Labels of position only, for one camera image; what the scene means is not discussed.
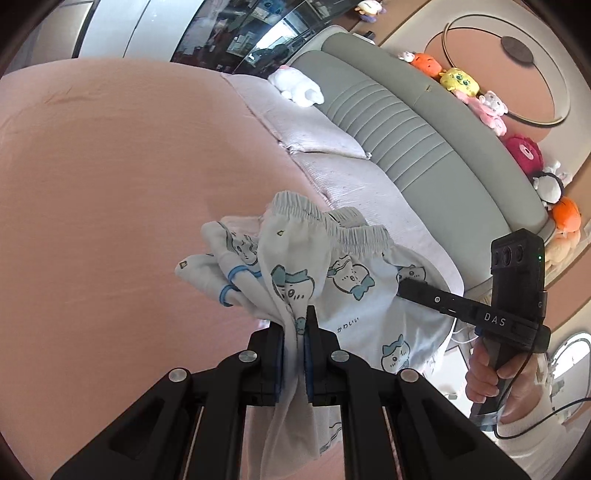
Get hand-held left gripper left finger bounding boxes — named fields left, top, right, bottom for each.
left=50, top=322, right=286, bottom=480

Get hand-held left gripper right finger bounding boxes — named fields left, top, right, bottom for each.
left=303, top=305, right=532, bottom=480

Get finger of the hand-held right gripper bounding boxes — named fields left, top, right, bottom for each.
left=398, top=278, right=478, bottom=324

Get light blue printed pajama shorts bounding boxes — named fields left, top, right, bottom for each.
left=174, top=191, right=465, bottom=462

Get person's right forearm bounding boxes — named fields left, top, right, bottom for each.
left=496, top=392, right=573, bottom=480

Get person's right hand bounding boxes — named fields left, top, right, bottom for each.
left=464, top=344, right=541, bottom=418

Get peach plush toy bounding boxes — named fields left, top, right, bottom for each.
left=544, top=228, right=580, bottom=278

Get white round bedside device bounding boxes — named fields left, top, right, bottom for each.
left=551, top=332, right=591, bottom=416

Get orange plush toy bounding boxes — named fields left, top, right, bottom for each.
left=411, top=53, right=445, bottom=79
left=549, top=196, right=581, bottom=232

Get white plush toy black headband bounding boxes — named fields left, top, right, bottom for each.
left=531, top=161, right=573, bottom=210

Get pale pink pillow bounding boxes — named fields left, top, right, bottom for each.
left=291, top=150, right=467, bottom=296
left=221, top=73, right=372, bottom=160

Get magenta plush toy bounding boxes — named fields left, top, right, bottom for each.
left=502, top=134, right=546, bottom=175

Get grey padded headboard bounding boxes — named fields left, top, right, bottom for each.
left=284, top=25, right=550, bottom=296

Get pink and white plush toy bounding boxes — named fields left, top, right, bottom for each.
left=455, top=90, right=509, bottom=137

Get yellow plush toy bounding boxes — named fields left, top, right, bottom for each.
left=438, top=67, right=481, bottom=95

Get pink bed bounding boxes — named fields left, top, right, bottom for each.
left=0, top=59, right=467, bottom=480

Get white and purple plush toy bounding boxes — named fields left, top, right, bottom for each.
left=353, top=0, right=386, bottom=24

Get arched standing mirror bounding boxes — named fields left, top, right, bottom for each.
left=231, top=11, right=324, bottom=77

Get black glass wardrobe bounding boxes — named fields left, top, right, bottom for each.
left=170, top=0, right=365, bottom=77

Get white wardrobe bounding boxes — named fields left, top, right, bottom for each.
left=74, top=0, right=204, bottom=61

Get black cable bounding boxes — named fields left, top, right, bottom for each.
left=492, top=399, right=583, bottom=439

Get round wall ring lamp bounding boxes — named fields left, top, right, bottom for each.
left=442, top=14, right=570, bottom=125

